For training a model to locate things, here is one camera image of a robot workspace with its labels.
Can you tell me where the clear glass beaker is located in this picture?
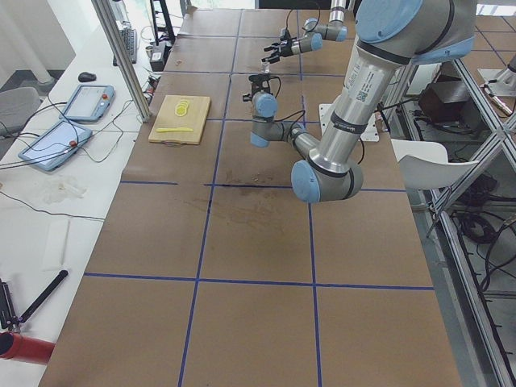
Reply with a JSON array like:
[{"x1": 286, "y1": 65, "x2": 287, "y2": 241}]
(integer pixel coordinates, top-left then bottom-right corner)
[{"x1": 261, "y1": 61, "x2": 270, "y2": 74}]

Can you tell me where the teach pendant near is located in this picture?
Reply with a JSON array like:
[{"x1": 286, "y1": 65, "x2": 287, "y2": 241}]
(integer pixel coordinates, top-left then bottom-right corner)
[{"x1": 19, "y1": 119, "x2": 93, "y2": 172}]

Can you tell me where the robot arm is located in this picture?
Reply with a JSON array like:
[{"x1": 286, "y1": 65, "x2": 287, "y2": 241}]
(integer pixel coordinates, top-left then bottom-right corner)
[
  {"x1": 261, "y1": 1, "x2": 361, "y2": 65},
  {"x1": 243, "y1": 1, "x2": 476, "y2": 203}
]

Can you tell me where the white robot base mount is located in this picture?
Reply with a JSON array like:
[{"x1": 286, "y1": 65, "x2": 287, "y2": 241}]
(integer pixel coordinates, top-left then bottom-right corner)
[{"x1": 318, "y1": 102, "x2": 380, "y2": 142}]

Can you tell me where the black computer mouse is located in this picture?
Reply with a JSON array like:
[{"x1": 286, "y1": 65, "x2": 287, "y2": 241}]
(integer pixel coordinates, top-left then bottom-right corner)
[{"x1": 77, "y1": 72, "x2": 97, "y2": 83}]

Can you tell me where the teach pendant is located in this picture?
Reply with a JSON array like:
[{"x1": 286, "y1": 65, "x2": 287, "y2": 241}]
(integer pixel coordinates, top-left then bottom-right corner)
[
  {"x1": 60, "y1": 84, "x2": 114, "y2": 123},
  {"x1": 19, "y1": 119, "x2": 93, "y2": 172}
]

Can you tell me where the crumpled plastic wrap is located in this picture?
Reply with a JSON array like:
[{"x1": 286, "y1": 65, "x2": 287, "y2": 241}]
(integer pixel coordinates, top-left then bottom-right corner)
[{"x1": 42, "y1": 175, "x2": 87, "y2": 204}]

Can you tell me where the yellow plastic knife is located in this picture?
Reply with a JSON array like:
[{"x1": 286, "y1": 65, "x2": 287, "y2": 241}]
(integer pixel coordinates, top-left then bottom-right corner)
[{"x1": 156, "y1": 127, "x2": 194, "y2": 133}]

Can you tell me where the teach pendant far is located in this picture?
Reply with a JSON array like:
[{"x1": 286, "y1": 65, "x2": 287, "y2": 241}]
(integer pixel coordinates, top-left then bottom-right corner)
[{"x1": 60, "y1": 84, "x2": 114, "y2": 123}]

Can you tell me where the red cylinder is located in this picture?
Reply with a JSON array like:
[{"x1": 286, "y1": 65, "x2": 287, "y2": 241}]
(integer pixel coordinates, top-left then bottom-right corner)
[{"x1": 1, "y1": 331, "x2": 55, "y2": 364}]

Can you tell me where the black rod tool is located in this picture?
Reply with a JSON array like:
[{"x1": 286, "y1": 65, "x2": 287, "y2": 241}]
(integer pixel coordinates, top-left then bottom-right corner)
[{"x1": 18, "y1": 269, "x2": 69, "y2": 323}]

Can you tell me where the aluminium frame post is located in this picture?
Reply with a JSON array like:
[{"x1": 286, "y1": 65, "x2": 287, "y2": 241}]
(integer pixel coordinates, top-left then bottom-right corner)
[{"x1": 91, "y1": 0, "x2": 151, "y2": 123}]

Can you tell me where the bamboo cutting board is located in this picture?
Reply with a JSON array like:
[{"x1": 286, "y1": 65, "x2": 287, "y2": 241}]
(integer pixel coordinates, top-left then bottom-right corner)
[{"x1": 148, "y1": 95, "x2": 210, "y2": 145}]

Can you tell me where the white foam strip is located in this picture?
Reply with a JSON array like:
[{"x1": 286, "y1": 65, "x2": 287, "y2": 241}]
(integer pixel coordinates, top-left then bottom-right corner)
[{"x1": 42, "y1": 219, "x2": 69, "y2": 271}]

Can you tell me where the black box on desk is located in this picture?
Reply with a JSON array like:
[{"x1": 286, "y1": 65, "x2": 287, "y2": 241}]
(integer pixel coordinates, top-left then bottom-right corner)
[{"x1": 149, "y1": 41, "x2": 172, "y2": 72}]

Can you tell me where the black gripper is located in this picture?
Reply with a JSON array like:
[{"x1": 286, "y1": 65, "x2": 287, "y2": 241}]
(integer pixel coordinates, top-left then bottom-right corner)
[
  {"x1": 261, "y1": 39, "x2": 293, "y2": 63},
  {"x1": 248, "y1": 74, "x2": 278, "y2": 95}
]

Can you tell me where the black keyboard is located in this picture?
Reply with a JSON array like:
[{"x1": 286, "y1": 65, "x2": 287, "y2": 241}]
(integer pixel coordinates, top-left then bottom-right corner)
[{"x1": 119, "y1": 28, "x2": 138, "y2": 64}]

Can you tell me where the white chair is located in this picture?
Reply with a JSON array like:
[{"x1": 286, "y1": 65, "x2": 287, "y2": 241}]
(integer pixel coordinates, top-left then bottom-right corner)
[{"x1": 391, "y1": 139, "x2": 479, "y2": 189}]

